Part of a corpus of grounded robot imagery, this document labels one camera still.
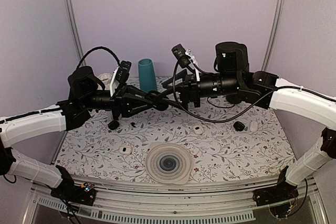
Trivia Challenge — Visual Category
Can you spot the white earbud charging case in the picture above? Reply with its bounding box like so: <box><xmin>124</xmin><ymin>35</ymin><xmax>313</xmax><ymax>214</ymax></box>
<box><xmin>192</xmin><ymin>125</ymin><xmax>204</xmax><ymax>135</ymax></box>

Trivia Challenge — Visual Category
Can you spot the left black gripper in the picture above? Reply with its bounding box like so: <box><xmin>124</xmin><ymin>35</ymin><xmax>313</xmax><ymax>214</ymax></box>
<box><xmin>82</xmin><ymin>82</ymin><xmax>155</xmax><ymax>120</ymax></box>

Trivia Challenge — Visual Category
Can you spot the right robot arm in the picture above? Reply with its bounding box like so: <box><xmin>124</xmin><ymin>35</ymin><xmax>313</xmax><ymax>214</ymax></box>
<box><xmin>169</xmin><ymin>41</ymin><xmax>335</xmax><ymax>201</ymax></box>

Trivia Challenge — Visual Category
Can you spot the black case near right gripper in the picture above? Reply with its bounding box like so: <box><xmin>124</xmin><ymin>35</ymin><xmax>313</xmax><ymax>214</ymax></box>
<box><xmin>233</xmin><ymin>121</ymin><xmax>245</xmax><ymax>132</ymax></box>

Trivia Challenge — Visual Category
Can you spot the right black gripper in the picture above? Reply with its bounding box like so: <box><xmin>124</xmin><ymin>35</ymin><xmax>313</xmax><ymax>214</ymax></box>
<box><xmin>156</xmin><ymin>69</ymin><xmax>241</xmax><ymax>111</ymax></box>

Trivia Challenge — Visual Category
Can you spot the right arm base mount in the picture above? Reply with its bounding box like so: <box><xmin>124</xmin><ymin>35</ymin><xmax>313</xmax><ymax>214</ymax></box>
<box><xmin>253</xmin><ymin>166</ymin><xmax>299</xmax><ymax>206</ymax></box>

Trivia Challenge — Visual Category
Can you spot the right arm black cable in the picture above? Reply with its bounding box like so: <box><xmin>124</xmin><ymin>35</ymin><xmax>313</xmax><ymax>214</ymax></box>
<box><xmin>172</xmin><ymin>58</ymin><xmax>305</xmax><ymax>123</ymax></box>

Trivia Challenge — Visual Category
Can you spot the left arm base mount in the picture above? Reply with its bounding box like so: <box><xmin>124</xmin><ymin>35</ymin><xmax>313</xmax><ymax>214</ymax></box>
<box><xmin>50</xmin><ymin>165</ymin><xmax>97</xmax><ymax>206</ymax></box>

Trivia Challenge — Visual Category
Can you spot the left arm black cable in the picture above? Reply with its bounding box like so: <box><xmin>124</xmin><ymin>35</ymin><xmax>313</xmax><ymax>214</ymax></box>
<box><xmin>76</xmin><ymin>46</ymin><xmax>121</xmax><ymax>70</ymax></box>

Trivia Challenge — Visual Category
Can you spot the small black earbud case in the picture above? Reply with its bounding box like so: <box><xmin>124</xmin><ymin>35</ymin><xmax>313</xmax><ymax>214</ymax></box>
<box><xmin>108</xmin><ymin>120</ymin><xmax>119</xmax><ymax>130</ymax></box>

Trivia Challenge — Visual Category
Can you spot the aluminium left frame post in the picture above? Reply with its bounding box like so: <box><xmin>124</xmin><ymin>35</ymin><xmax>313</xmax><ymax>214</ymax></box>
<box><xmin>64</xmin><ymin>0</ymin><xmax>84</xmax><ymax>61</ymax></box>

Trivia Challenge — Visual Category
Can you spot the teal tapered vase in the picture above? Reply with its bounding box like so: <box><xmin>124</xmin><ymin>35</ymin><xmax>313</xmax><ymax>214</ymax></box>
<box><xmin>138</xmin><ymin>59</ymin><xmax>158</xmax><ymax>92</ymax></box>

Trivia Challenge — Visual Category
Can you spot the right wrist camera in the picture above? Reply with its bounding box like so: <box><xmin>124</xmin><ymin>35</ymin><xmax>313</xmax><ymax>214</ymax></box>
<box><xmin>171</xmin><ymin>44</ymin><xmax>200</xmax><ymax>81</ymax></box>

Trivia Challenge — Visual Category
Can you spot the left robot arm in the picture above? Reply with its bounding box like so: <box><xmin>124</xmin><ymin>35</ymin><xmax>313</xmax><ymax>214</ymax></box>
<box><xmin>1</xmin><ymin>61</ymin><xmax>181</xmax><ymax>200</ymax></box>

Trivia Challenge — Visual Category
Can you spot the small white open case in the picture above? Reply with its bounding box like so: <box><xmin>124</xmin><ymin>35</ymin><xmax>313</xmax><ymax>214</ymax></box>
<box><xmin>119</xmin><ymin>145</ymin><xmax>132</xmax><ymax>155</ymax></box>

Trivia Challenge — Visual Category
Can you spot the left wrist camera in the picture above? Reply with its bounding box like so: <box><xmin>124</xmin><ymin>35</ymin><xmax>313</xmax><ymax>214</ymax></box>
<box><xmin>109</xmin><ymin>61</ymin><xmax>132</xmax><ymax>97</ymax></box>

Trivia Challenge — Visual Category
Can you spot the aluminium frame post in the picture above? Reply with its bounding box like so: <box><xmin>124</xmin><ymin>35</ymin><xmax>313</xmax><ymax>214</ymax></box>
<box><xmin>64</xmin><ymin>0</ymin><xmax>84</xmax><ymax>61</ymax></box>
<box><xmin>258</xmin><ymin>0</ymin><xmax>285</xmax><ymax>71</ymax></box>

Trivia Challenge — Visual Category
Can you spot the aluminium right frame post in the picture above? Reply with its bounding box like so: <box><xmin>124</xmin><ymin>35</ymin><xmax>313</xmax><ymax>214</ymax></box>
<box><xmin>258</xmin><ymin>0</ymin><xmax>285</xmax><ymax>71</ymax></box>

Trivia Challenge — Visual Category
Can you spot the black oval earbud case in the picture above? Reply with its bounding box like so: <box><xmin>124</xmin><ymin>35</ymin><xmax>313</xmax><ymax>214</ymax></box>
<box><xmin>145</xmin><ymin>90</ymin><xmax>169</xmax><ymax>111</ymax></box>

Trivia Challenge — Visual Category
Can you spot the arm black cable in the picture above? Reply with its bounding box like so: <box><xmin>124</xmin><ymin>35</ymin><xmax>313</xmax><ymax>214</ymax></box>
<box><xmin>172</xmin><ymin>58</ymin><xmax>305</xmax><ymax>123</ymax></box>
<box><xmin>76</xmin><ymin>46</ymin><xmax>121</xmax><ymax>70</ymax></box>

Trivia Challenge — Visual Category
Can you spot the white ribbed vase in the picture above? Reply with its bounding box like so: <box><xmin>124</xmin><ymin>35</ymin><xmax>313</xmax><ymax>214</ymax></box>
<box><xmin>98</xmin><ymin>73</ymin><xmax>113</xmax><ymax>90</ymax></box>

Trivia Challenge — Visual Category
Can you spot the cream swirl ceramic plate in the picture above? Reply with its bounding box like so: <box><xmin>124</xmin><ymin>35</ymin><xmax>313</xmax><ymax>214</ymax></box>
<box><xmin>145</xmin><ymin>143</ymin><xmax>193</xmax><ymax>185</ymax></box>

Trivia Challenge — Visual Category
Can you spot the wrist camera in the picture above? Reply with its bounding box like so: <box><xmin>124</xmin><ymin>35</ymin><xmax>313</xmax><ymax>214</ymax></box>
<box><xmin>171</xmin><ymin>44</ymin><xmax>200</xmax><ymax>81</ymax></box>
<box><xmin>109</xmin><ymin>61</ymin><xmax>132</xmax><ymax>97</ymax></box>

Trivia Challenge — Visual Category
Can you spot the aluminium front rail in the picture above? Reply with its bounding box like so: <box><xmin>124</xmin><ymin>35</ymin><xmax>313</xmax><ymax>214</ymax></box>
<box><xmin>23</xmin><ymin>176</ymin><xmax>330</xmax><ymax>223</ymax></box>

